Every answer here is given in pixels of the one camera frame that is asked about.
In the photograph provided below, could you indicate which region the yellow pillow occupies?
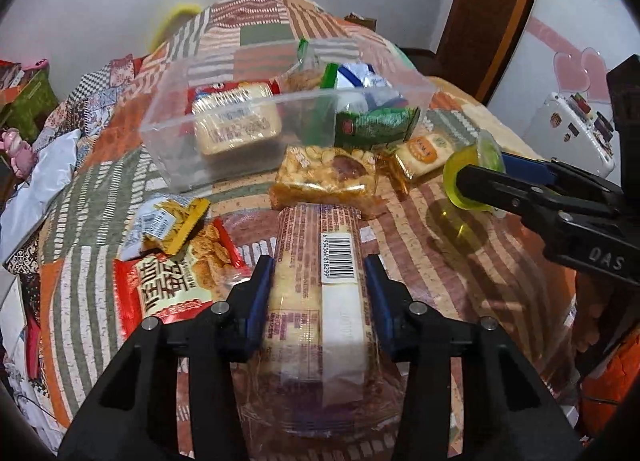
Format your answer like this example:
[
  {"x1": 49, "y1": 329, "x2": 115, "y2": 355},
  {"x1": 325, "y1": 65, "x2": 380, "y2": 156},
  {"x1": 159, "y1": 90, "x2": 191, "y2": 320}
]
[{"x1": 148, "y1": 3, "x2": 201, "y2": 53}]

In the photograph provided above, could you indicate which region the orange label rice cake pack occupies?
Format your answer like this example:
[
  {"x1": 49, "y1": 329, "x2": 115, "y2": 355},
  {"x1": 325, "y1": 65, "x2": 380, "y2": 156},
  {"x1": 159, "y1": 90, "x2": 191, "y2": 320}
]
[{"x1": 376, "y1": 133, "x2": 456, "y2": 197}]

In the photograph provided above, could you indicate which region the red fried snack bag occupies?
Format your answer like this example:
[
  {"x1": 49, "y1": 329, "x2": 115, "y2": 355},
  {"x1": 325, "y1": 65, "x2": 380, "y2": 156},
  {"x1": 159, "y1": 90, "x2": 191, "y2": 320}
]
[{"x1": 114, "y1": 218, "x2": 250, "y2": 337}]

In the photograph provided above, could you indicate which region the white appliance with stickers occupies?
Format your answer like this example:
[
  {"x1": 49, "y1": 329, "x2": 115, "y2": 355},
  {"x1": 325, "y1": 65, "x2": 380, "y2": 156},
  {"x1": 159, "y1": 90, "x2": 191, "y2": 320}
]
[{"x1": 523, "y1": 92, "x2": 616, "y2": 178}]

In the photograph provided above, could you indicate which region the clear plastic storage bin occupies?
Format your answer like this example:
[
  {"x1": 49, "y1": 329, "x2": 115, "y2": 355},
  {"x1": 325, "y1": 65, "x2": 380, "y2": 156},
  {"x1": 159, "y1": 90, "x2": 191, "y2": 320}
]
[{"x1": 140, "y1": 41, "x2": 436, "y2": 192}]

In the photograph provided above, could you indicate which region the green snack bag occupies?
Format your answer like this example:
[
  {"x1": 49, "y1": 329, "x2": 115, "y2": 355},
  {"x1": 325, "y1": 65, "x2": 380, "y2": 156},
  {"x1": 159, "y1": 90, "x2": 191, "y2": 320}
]
[{"x1": 334, "y1": 107, "x2": 421, "y2": 150}]

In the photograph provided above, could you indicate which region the red cartoon snack bag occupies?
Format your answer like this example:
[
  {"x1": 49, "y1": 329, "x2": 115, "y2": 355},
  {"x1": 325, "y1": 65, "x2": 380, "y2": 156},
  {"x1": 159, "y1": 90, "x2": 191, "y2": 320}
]
[{"x1": 186, "y1": 80, "x2": 280, "y2": 114}]

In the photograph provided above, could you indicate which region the peanut candy clear pack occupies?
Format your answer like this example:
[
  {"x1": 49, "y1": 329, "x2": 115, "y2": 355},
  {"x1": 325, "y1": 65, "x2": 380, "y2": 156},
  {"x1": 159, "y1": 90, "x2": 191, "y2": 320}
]
[{"x1": 269, "y1": 146, "x2": 384, "y2": 218}]

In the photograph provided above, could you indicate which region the white plastic bag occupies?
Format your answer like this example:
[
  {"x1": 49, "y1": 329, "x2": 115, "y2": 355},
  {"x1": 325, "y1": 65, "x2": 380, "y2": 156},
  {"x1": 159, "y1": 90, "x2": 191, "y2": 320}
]
[{"x1": 1, "y1": 129, "x2": 81, "y2": 263}]

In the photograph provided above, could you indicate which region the green gift box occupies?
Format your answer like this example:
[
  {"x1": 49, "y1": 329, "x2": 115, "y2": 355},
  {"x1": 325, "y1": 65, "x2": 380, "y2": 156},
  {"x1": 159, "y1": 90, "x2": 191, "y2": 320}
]
[{"x1": 1, "y1": 70, "x2": 58, "y2": 144}]

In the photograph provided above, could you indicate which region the pink plush toy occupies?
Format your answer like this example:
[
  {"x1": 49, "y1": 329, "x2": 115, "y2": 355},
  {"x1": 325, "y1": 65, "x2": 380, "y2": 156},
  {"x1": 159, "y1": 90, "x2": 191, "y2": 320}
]
[{"x1": 1, "y1": 128, "x2": 38, "y2": 180}]

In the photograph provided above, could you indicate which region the blue white snack bag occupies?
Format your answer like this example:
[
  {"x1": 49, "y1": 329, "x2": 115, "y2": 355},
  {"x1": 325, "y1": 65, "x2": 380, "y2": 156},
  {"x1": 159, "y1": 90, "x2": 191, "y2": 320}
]
[{"x1": 334, "y1": 62, "x2": 407, "y2": 114}]

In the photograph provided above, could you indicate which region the yellow small snack packet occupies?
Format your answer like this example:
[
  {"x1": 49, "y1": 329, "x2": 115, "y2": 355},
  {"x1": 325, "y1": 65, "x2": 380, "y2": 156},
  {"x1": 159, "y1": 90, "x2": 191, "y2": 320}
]
[{"x1": 118, "y1": 194, "x2": 209, "y2": 262}]

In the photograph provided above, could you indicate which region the long barcode biscuit pack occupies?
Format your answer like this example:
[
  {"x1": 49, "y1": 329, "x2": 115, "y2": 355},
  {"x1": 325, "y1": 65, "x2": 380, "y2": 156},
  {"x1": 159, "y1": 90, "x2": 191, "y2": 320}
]
[{"x1": 244, "y1": 204, "x2": 401, "y2": 435}]

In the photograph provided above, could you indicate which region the green jelly cup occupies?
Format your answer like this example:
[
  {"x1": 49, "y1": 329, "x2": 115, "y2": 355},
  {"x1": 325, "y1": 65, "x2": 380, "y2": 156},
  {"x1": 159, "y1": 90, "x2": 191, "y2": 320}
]
[{"x1": 442, "y1": 130, "x2": 506, "y2": 218}]

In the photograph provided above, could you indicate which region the beige rice cracker pack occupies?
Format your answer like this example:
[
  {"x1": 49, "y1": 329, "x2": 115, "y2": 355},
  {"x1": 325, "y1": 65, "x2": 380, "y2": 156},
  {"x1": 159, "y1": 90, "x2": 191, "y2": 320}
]
[{"x1": 193, "y1": 96, "x2": 282, "y2": 156}]

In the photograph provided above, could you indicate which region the brown cardboard box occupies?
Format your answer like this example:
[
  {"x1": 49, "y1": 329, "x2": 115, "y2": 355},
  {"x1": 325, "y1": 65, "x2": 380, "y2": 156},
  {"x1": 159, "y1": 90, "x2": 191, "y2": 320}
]
[{"x1": 344, "y1": 13, "x2": 378, "y2": 32}]

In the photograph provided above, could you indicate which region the brown wooden door frame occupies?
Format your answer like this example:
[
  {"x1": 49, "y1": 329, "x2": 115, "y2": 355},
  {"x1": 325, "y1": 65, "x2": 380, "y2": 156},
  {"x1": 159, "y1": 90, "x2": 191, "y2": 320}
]
[{"x1": 436, "y1": 0, "x2": 535, "y2": 103}]

